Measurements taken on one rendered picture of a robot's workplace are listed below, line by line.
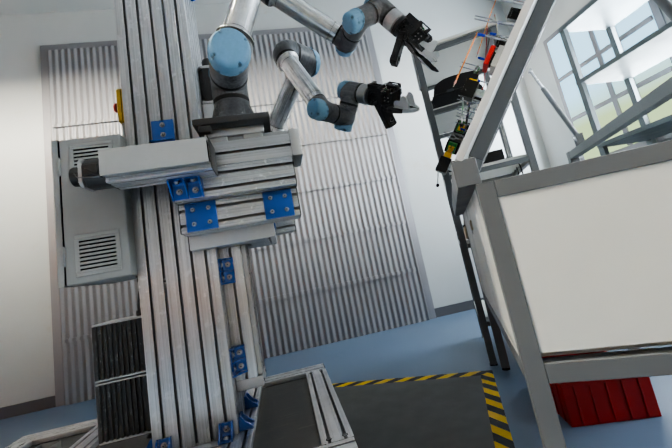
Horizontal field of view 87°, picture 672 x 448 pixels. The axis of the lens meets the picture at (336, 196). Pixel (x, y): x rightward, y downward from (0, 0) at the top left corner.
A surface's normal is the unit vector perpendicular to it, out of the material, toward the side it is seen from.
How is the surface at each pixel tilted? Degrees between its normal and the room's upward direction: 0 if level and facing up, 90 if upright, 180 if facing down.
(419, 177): 90
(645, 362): 90
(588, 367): 90
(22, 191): 90
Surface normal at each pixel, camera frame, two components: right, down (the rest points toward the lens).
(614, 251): -0.31, -0.11
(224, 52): 0.26, -0.10
